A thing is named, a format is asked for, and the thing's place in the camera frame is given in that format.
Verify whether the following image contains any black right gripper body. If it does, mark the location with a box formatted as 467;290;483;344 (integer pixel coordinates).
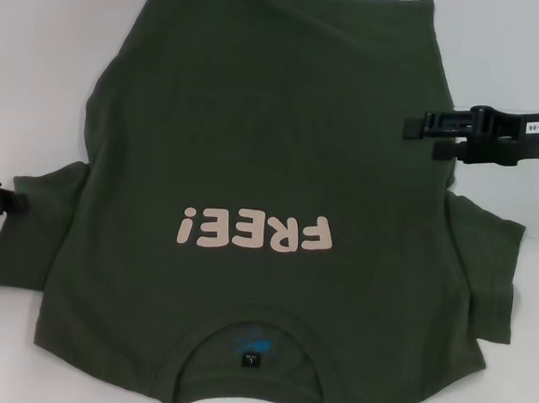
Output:
458;103;539;170

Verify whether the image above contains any dark green FREE t-shirt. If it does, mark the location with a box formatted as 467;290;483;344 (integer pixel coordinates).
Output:
0;0;539;403

